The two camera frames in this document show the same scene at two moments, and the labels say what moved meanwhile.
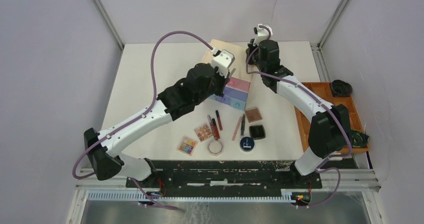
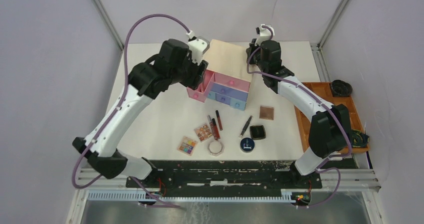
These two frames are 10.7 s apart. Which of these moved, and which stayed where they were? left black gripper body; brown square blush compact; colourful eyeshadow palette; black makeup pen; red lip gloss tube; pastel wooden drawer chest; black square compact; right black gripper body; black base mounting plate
Moved: brown square blush compact; black makeup pen; left black gripper body
Stayed: right black gripper body; red lip gloss tube; pastel wooden drawer chest; colourful eyeshadow palette; black base mounting plate; black square compact
